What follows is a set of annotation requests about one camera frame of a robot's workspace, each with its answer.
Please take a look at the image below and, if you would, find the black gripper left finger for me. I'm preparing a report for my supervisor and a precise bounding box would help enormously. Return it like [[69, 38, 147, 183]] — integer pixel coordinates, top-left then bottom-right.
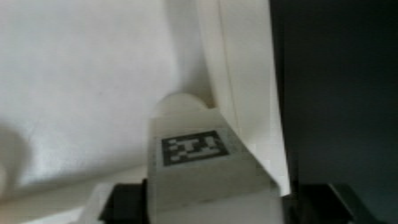
[[78, 181, 149, 224]]

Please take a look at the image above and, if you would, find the white square tabletop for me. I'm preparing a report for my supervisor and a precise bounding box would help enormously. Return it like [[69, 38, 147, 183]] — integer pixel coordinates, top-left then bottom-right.
[[0, 0, 289, 224]]

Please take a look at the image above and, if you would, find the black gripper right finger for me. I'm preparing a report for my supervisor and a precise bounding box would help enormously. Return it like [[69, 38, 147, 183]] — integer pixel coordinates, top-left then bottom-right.
[[282, 183, 380, 224]]

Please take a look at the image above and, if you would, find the white table leg with tag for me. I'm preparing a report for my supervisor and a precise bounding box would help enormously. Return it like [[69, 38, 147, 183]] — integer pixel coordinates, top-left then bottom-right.
[[147, 93, 284, 224]]

